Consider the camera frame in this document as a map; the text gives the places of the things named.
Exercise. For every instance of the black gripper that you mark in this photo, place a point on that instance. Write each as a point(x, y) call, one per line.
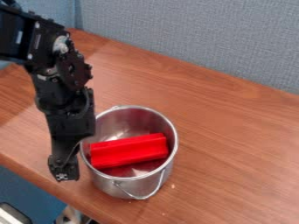
point(69, 115)

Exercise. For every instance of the stainless steel pot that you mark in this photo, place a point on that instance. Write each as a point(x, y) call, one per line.
point(136, 181)

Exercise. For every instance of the red plastic block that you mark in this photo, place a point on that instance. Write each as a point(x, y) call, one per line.
point(128, 150)

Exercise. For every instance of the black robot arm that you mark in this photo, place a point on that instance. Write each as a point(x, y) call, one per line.
point(37, 43)

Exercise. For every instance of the grey device under table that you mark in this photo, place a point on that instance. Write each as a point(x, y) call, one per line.
point(12, 216)

